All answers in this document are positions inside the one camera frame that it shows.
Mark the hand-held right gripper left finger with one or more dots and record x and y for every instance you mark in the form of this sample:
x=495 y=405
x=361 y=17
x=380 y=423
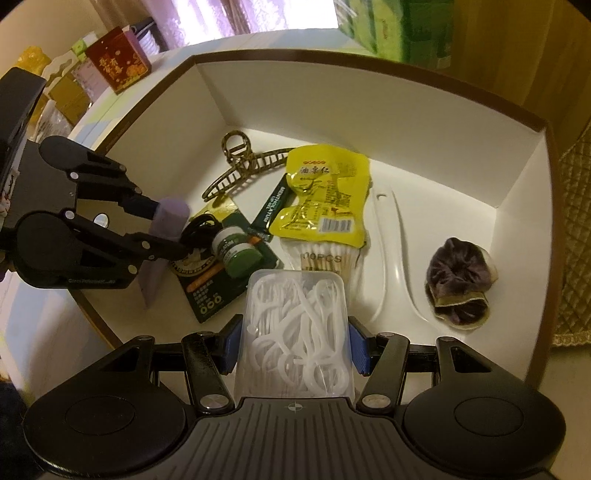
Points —
x=231 y=344

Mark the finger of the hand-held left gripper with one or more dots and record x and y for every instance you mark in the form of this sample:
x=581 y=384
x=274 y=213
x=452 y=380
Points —
x=138 y=244
x=101 y=170

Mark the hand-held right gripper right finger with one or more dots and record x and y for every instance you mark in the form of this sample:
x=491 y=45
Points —
x=358 y=346

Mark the purple tube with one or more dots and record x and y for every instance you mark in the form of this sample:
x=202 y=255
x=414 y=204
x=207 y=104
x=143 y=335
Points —
x=173 y=212

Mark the clear box of floss picks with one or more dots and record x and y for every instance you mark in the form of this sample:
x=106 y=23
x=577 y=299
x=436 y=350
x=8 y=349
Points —
x=295 y=323

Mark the cotton swab packet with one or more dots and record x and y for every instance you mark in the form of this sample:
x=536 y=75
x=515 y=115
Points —
x=318 y=261

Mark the white ceramic spoon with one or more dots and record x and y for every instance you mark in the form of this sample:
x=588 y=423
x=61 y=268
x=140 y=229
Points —
x=392 y=258

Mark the bronze hair claw clip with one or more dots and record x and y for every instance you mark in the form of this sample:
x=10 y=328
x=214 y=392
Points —
x=231 y=177

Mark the dark velvet scrunchie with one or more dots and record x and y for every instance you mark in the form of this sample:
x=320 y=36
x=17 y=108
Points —
x=461 y=277

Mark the dark green stick box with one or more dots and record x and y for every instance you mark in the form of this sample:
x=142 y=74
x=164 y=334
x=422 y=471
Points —
x=272 y=207

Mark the yellow snack packet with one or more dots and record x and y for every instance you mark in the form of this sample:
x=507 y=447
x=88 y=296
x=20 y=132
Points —
x=323 y=194

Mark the brown cardboard box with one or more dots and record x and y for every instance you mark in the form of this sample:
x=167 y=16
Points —
x=323 y=106

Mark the red printed box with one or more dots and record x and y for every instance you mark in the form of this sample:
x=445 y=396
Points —
x=117 y=62

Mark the yellow bag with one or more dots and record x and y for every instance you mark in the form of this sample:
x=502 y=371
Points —
x=33 y=60

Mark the pink sheer curtain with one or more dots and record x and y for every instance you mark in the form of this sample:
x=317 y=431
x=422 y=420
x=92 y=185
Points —
x=240 y=18

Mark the chair with quilted cover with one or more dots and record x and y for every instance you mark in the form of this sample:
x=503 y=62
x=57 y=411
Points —
x=575 y=230

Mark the green tissue multipack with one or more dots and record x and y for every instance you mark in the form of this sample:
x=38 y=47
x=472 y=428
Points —
x=397 y=27

